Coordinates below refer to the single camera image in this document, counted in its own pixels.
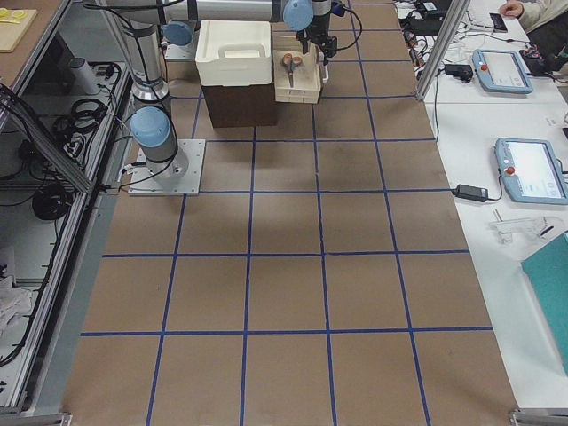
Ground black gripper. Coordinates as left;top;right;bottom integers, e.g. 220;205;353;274
296;12;337;66

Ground grey orange handled scissors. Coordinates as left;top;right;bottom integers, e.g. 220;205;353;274
282;52;303;88

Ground wooden drawer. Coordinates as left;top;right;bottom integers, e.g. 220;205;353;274
272;35;323;104

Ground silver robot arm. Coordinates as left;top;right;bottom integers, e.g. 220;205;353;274
83;0;337;111

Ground upper teach pendant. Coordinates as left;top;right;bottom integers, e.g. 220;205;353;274
471;49;533;94

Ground teach pendant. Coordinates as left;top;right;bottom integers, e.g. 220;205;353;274
494;138;567;205
471;49;533;94

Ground black power adapter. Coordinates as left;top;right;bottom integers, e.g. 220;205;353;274
452;184;489;202

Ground lower teach pendant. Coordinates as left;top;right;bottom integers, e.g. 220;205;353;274
494;138;567;205

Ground clear acrylic part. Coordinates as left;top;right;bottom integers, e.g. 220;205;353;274
489;209;565;244

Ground teal box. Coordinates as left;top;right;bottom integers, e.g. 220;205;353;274
521;233;567;373

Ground white drawer handle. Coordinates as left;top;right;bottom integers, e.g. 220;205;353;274
319;63;329;83

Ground aluminium frame post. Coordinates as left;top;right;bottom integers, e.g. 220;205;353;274
415;0;470;101

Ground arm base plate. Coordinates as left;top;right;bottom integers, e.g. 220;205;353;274
128;139;206;196

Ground aluminium table frame rail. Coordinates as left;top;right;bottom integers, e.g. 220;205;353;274
1;83;94;193

